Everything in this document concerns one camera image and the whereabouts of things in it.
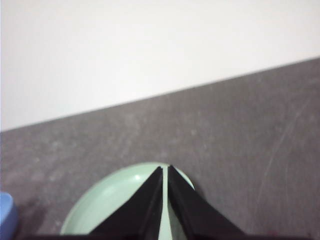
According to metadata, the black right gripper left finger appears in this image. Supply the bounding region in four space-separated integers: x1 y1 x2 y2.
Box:
90 166 164 236

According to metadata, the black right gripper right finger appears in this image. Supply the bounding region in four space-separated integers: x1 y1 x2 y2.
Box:
167 165 248 238

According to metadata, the pale green plate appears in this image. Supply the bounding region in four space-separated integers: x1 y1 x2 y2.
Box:
59 161 196 236

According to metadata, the blue ribbed bowl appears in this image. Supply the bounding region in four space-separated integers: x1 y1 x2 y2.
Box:
0 191 19 240

